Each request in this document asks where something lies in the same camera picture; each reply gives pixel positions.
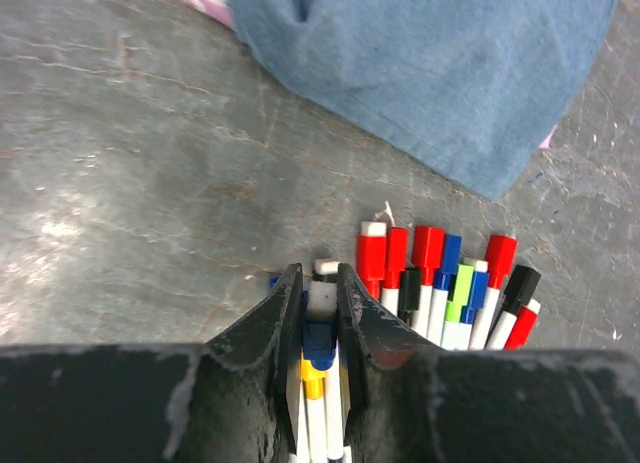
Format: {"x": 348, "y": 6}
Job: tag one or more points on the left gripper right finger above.
{"x": 407, "y": 400}

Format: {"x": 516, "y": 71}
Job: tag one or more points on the blue cloth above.
{"x": 470, "y": 88}

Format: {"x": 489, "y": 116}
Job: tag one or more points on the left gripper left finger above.
{"x": 231, "y": 399}

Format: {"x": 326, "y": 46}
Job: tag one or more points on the blue cap marker with eraser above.
{"x": 320, "y": 346}

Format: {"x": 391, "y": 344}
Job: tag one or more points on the red cap marker with eraser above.
{"x": 371, "y": 255}

